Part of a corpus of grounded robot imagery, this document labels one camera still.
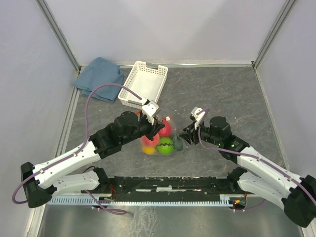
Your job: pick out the white plastic basket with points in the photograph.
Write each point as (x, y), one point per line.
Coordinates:
(147, 80)

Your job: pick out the yellow lemon toy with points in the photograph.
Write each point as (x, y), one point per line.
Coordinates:
(148, 150)

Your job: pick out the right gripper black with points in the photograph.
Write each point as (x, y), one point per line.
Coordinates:
(189, 132)

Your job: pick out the green watermelon toy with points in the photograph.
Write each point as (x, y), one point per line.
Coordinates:
(165, 146)

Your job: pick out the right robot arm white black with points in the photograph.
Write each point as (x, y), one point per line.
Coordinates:
(294, 194)

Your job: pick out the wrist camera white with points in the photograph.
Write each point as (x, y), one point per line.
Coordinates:
(197, 116)
(150, 109)

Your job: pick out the peach fruit toy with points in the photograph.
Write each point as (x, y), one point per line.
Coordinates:
(150, 143)

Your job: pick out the dark green avocado toy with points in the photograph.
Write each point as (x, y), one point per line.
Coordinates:
(178, 145)

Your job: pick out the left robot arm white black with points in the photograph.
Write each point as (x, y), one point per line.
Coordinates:
(105, 142)

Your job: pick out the aluminium frame rail front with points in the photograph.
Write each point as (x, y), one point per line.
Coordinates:
(98, 183)

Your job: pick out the red pomegranate toy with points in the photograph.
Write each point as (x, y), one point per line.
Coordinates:
(166, 130)

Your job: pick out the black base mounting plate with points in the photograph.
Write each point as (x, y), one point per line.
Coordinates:
(169, 189)

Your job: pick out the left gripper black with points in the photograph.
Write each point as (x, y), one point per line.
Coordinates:
(153, 129)

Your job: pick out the blue folded cloth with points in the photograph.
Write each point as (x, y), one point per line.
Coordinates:
(100, 71)

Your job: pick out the light blue cable duct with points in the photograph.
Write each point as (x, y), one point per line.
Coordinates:
(88, 200)

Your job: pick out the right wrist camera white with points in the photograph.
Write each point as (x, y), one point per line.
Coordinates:
(197, 116)

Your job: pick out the clear zip top bag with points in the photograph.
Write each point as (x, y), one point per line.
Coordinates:
(174, 134)

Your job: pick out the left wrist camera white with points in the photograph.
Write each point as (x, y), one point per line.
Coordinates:
(150, 109)

